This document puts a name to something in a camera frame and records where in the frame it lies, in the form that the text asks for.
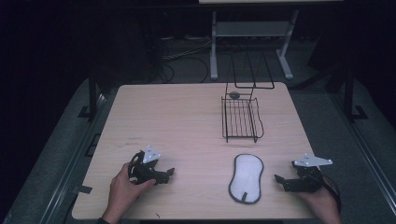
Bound person's left hand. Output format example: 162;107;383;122
102;161;157;224

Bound grey metal stand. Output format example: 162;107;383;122
209;8;300;81

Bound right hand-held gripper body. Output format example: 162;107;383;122
290;152;333;193

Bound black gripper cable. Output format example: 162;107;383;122
321;175;343;216

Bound black wire rack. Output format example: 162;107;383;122
220;50;276;145

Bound white grey-edged cleaning pad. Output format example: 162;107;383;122
228;153;265;205

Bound person's right hand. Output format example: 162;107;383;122
298;176;343;224

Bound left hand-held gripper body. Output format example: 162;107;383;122
127;144;163;186

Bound floor cables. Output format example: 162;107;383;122
160;36;213;84

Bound black upright post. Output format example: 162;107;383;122
88;73;98;119

